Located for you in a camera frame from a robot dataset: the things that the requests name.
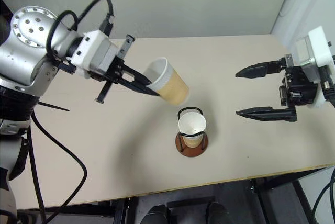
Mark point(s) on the dark rounded shape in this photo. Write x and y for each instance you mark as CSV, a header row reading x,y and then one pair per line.
x,y
157,214

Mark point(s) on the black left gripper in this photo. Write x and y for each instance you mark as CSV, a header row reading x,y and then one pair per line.
x,y
117,70

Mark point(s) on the black metal table frame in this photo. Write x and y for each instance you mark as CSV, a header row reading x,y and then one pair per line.
x,y
277,180

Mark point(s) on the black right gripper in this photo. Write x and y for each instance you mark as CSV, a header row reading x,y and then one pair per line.
x,y
301,88

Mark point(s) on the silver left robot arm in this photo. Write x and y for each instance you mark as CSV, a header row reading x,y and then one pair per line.
x,y
24,48

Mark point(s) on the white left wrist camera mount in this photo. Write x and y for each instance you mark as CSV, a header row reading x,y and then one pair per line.
x,y
90,48

